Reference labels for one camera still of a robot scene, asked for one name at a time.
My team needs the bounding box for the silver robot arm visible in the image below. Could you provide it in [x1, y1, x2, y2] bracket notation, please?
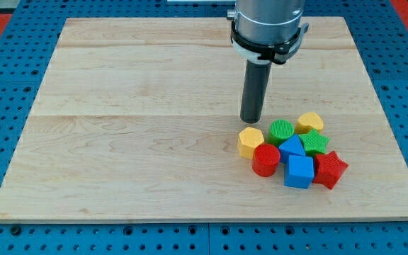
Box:
[227, 0, 308, 64]

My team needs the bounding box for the yellow hexagon block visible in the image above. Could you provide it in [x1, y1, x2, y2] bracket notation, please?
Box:
[237, 127, 265, 159]

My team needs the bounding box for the light wooden board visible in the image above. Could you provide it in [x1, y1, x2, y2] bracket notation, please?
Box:
[0, 17, 408, 224]

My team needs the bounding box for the red cylinder block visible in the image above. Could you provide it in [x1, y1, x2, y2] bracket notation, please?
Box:
[251, 144, 281, 177]

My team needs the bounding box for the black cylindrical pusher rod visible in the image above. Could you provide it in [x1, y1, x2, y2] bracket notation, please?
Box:
[240, 61, 271, 124]

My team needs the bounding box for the green cylinder block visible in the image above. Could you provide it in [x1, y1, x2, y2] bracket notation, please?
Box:
[267, 119, 295, 147]

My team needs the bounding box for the blue triangle block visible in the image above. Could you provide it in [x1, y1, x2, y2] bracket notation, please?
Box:
[278, 135, 306, 164]

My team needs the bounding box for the blue cube block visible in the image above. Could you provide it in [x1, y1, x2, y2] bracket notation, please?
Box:
[284, 155, 315, 189]

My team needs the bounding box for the yellow heart block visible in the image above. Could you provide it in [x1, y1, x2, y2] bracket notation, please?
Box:
[295, 112, 324, 134]

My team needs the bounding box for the green star block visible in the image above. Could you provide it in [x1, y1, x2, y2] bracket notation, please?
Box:
[299, 129, 331, 157]

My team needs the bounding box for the red star block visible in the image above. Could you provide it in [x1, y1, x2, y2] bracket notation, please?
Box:
[312, 151, 349, 190]

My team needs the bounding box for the black wrist clamp ring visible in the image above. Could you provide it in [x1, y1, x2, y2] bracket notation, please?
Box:
[229, 20, 310, 66]

